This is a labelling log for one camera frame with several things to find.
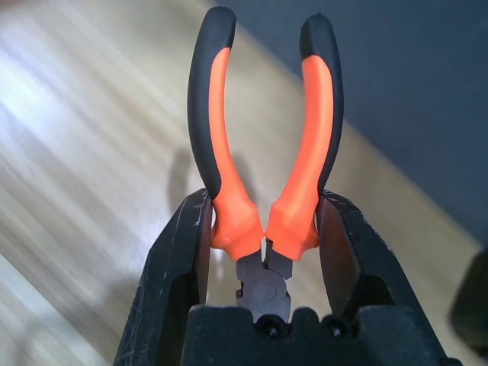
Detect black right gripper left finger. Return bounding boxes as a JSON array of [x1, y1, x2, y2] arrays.
[[114, 190, 214, 366]]

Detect orange black needle-nose pliers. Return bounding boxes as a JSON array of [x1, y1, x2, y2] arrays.
[[186, 6, 346, 319]]

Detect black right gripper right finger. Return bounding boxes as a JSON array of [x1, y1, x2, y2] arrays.
[[315, 192, 411, 317]]

